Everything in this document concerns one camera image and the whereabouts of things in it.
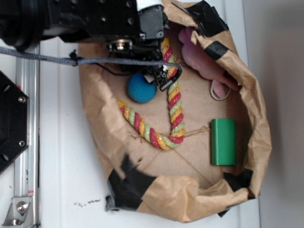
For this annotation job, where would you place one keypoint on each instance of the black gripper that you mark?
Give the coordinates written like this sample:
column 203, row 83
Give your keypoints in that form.
column 136, row 40

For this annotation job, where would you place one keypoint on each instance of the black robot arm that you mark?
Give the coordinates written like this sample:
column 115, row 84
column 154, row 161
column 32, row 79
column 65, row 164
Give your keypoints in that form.
column 25, row 23

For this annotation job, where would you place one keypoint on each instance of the metal corner bracket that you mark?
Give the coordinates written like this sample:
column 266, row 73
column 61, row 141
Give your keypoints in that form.
column 20, row 213

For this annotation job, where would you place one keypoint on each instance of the green rectangular block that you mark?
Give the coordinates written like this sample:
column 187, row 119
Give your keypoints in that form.
column 223, row 142

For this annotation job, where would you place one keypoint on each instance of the brown paper bag bin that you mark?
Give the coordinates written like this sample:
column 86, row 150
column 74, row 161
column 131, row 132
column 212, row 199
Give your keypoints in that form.
column 181, row 184

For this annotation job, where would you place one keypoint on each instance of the pink plush bunny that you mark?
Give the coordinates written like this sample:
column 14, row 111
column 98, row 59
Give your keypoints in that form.
column 194, row 56

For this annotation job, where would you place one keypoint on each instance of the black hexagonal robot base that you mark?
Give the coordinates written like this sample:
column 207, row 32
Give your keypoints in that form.
column 13, row 122

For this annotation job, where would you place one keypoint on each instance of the red yellow green rope toy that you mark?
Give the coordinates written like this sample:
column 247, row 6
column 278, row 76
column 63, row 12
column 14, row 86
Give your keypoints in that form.
column 160, row 141

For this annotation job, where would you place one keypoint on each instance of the blue dimpled ball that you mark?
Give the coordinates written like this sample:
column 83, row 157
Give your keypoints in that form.
column 140, row 90

